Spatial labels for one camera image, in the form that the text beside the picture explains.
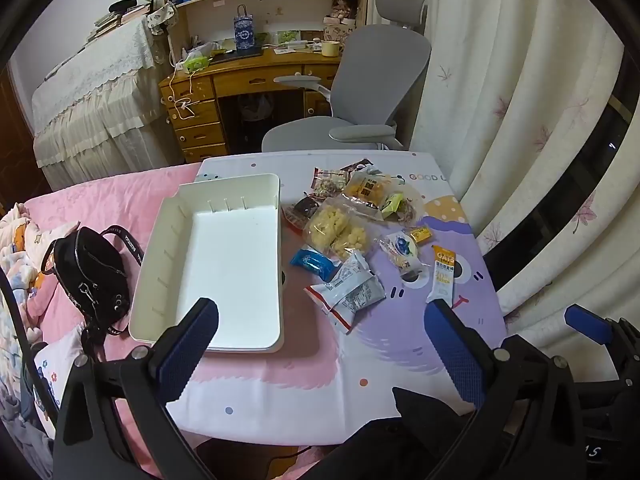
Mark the red-edged dark chocolate packet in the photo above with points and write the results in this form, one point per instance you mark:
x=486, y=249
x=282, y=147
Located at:
x=302, y=208

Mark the small yellow snack packet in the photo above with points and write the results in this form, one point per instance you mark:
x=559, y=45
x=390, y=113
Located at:
x=420, y=235

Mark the yellow cake packet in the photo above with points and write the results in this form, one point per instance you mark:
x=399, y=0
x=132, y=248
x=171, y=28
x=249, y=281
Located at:
x=369, y=189

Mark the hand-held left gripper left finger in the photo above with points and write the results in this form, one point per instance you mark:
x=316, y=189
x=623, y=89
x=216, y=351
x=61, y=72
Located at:
x=190, y=345

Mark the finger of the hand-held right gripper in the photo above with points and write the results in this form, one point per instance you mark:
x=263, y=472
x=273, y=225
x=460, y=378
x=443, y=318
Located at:
x=587, y=322

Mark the white floral curtain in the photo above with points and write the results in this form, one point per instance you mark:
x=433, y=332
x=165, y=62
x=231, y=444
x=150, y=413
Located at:
x=500, y=60

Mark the large yellow puffs packet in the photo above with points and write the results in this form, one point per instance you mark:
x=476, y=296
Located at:
x=335, y=230

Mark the yellow mug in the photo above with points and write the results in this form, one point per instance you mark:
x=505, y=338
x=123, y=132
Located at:
x=330, y=48

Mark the white lace cover cloth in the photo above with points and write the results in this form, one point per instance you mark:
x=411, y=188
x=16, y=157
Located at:
x=100, y=95

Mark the red-edged mixed nuts packet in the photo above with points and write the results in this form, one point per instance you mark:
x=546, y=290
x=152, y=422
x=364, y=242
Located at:
x=327, y=182

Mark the green tissue pack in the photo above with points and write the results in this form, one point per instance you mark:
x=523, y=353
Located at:
x=196, y=63

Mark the blue paper gift bag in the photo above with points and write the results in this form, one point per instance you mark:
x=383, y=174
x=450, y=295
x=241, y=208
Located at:
x=245, y=35

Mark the wooden bookshelf hutch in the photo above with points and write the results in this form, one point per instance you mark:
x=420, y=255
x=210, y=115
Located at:
x=280, y=5

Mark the green photo card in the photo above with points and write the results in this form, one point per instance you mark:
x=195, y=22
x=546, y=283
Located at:
x=288, y=36

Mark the blue snack packet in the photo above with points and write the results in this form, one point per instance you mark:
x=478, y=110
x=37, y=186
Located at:
x=311, y=260

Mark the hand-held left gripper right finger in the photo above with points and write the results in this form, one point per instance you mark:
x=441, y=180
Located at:
x=457, y=355

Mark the grey red-edged snack packet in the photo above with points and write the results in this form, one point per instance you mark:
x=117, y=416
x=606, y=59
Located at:
x=350, y=302

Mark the cartoon printed cloth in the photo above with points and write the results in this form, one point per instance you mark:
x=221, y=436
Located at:
x=400, y=340

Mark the white plastic tray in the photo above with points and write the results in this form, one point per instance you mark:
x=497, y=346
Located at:
x=235, y=260

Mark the wooden desk with drawers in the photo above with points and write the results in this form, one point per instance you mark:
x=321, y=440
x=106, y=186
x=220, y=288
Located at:
x=260, y=67

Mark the trash bag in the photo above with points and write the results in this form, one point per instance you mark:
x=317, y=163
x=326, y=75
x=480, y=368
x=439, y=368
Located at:
x=255, y=107

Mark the white power strip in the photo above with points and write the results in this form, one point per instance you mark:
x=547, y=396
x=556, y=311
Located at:
x=292, y=46

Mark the pink bedsheet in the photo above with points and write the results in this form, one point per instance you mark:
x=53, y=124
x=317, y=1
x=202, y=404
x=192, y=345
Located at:
x=100, y=200

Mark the cartoon print blanket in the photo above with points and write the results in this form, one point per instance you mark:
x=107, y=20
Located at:
x=20, y=260

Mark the grey office chair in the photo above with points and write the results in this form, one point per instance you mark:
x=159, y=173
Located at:
x=380, y=70

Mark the brown-haired doll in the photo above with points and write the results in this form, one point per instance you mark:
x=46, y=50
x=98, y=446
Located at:
x=342, y=2

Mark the small green snack packet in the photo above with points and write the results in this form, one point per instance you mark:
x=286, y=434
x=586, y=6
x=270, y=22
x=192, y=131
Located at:
x=395, y=203

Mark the black handbag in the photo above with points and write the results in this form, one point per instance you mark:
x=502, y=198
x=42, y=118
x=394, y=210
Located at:
x=92, y=275

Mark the brown snack packet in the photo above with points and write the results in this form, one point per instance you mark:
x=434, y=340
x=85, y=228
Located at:
x=411, y=208

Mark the orange white oat bar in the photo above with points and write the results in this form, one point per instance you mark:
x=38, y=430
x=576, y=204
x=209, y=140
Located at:
x=442, y=275

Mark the dark snack packet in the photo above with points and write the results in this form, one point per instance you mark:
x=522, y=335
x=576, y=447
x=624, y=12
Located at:
x=359, y=165

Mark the stack of books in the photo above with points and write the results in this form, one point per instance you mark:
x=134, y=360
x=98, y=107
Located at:
x=115, y=20

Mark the floral tote bag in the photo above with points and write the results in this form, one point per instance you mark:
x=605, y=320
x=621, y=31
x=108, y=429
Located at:
x=162, y=17

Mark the brown wooden door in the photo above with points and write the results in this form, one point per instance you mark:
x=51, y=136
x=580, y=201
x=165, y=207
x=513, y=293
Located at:
x=15, y=150

